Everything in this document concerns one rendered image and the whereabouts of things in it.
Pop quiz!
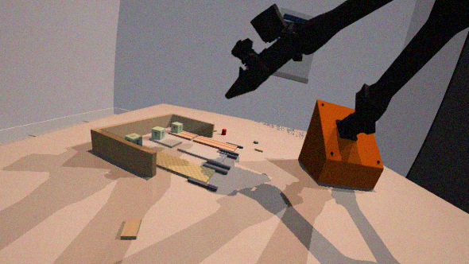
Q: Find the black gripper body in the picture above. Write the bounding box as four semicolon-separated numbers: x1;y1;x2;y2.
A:
242;49;282;88

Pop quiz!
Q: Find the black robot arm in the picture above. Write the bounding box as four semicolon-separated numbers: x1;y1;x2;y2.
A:
231;0;469;141

